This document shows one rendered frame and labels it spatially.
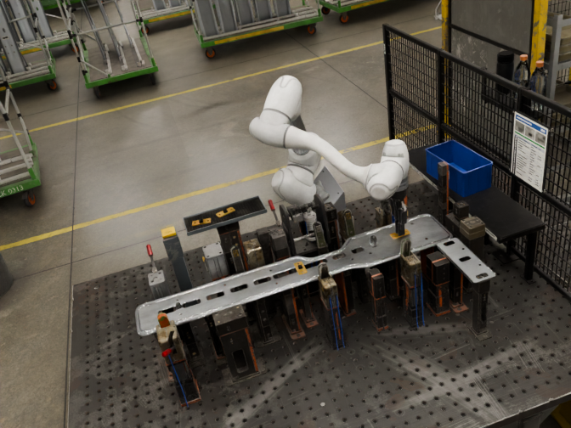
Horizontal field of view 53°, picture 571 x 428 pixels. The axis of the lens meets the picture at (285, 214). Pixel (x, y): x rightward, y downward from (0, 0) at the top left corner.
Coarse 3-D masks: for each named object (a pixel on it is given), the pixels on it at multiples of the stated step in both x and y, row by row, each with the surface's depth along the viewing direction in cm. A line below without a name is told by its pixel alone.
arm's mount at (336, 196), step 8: (320, 176) 317; (328, 176) 310; (328, 184) 306; (336, 184) 300; (328, 192) 303; (336, 192) 296; (328, 200) 300; (336, 200) 293; (344, 200) 295; (336, 208) 296; (344, 208) 297
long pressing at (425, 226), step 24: (432, 216) 259; (360, 240) 251; (384, 240) 248; (432, 240) 243; (288, 264) 245; (336, 264) 239; (360, 264) 237; (192, 288) 241; (216, 288) 239; (264, 288) 234; (288, 288) 232; (144, 312) 233; (192, 312) 228
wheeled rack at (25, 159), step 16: (0, 128) 583; (32, 144) 605; (0, 160) 572; (16, 160) 572; (32, 160) 568; (0, 176) 548; (16, 176) 534; (32, 176) 529; (0, 192) 523; (16, 192) 528; (32, 192) 544
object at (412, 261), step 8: (400, 256) 232; (408, 256) 229; (400, 264) 234; (408, 264) 226; (416, 264) 226; (408, 272) 228; (416, 272) 228; (408, 280) 231; (416, 280) 230; (408, 288) 237; (416, 288) 234; (408, 296) 239; (416, 296) 236; (408, 304) 241; (416, 304) 236; (408, 312) 242; (416, 312) 238; (408, 320) 245; (416, 320) 241; (416, 328) 242
